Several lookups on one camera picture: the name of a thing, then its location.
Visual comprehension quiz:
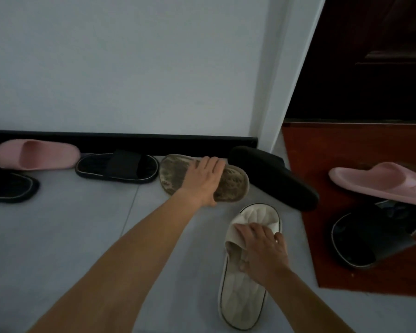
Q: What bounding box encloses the person's right hand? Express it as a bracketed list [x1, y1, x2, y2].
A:
[235, 222, 292, 285]

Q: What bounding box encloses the person's left hand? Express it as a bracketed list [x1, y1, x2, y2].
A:
[175, 156, 226, 208]

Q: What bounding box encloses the cream slipper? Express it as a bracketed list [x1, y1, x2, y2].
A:
[217, 203, 283, 331]
[159, 154, 250, 204]

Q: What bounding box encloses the black slipper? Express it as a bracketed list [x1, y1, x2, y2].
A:
[0, 166, 40, 204]
[228, 146, 319, 212]
[327, 199, 416, 271]
[75, 150, 159, 184]

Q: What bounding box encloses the pink slipper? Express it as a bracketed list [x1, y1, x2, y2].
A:
[0, 139, 81, 170]
[328, 162, 416, 208]

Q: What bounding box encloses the person's left forearm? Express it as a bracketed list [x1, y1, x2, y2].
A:
[27, 197, 215, 333]

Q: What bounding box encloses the person's right forearm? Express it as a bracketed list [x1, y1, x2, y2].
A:
[263, 266, 354, 333]

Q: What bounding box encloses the black baseboard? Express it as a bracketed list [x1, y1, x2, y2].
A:
[0, 129, 259, 160]

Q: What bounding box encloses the red door mat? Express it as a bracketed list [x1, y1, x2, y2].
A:
[281, 122, 416, 299]

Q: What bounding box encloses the dark wooden door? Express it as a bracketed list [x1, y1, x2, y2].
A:
[284, 0, 416, 123]

